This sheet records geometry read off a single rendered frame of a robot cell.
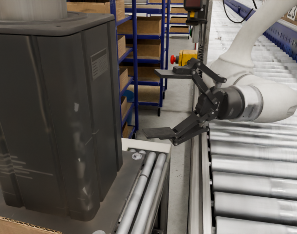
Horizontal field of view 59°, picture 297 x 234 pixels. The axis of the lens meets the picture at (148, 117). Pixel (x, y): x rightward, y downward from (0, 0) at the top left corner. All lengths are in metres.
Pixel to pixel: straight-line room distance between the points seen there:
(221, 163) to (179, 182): 1.08
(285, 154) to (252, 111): 0.15
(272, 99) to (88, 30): 0.46
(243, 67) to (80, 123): 0.52
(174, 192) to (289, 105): 1.06
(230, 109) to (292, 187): 0.20
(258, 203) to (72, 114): 0.38
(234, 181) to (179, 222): 0.92
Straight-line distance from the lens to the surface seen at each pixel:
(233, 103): 0.61
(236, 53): 0.79
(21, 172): 0.49
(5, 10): 0.42
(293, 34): 1.76
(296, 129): 0.87
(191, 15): 0.99
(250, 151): 0.72
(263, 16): 0.76
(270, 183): 0.62
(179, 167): 1.83
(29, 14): 0.41
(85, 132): 0.39
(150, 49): 2.37
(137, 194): 0.54
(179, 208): 1.56
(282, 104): 0.71
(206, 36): 1.07
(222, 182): 0.60
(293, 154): 0.75
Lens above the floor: 1.12
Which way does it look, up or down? 27 degrees down
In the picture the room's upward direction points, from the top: straight up
